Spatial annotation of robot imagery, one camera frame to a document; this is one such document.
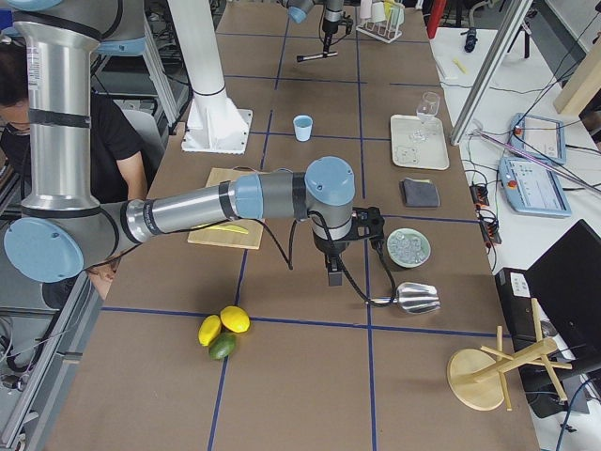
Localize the clear wine glass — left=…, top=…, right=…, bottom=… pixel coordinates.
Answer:
left=416, top=91, right=440, bottom=125

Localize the seated person black shirt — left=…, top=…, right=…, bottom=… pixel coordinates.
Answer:
left=1, top=38, right=153, bottom=309

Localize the steel muddler black tip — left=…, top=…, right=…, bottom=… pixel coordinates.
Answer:
left=296, top=51, right=338, bottom=63

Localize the teach pendant far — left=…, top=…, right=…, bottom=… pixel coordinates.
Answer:
left=508, top=113, right=566, bottom=165

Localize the steel ice scoop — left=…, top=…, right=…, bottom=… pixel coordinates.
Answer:
left=370, top=282, right=440, bottom=315

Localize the blue paper cup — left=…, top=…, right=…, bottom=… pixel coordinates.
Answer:
left=293, top=115, right=314, bottom=142

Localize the teach pendant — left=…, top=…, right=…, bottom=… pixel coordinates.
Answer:
left=499, top=157, right=572, bottom=218
left=508, top=113, right=566, bottom=165

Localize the whole yellow lemon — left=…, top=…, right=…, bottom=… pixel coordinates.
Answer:
left=220, top=305, right=251, bottom=334

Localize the grey folded cloth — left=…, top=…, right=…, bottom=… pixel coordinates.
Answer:
left=399, top=178, right=440, bottom=208

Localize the black monitor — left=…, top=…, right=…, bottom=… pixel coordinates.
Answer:
left=526, top=220, right=600, bottom=351

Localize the bamboo cutting board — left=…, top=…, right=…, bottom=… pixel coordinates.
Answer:
left=187, top=167, right=263, bottom=250

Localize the yellow plastic knife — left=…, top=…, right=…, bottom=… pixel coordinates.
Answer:
left=193, top=224, right=249, bottom=235

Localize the green lime fruit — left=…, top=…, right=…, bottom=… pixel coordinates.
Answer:
left=208, top=333, right=237, bottom=361

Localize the green bowl of ice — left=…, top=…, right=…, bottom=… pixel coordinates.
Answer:
left=386, top=228, right=431, bottom=269

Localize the cream bear tray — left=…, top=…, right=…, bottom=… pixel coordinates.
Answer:
left=390, top=115, right=450, bottom=170

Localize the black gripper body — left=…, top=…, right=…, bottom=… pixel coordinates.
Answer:
left=312, top=207, right=385, bottom=257
left=320, top=13, right=353, bottom=42

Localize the teach pendant near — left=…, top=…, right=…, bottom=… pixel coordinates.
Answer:
left=499, top=157, right=572, bottom=218

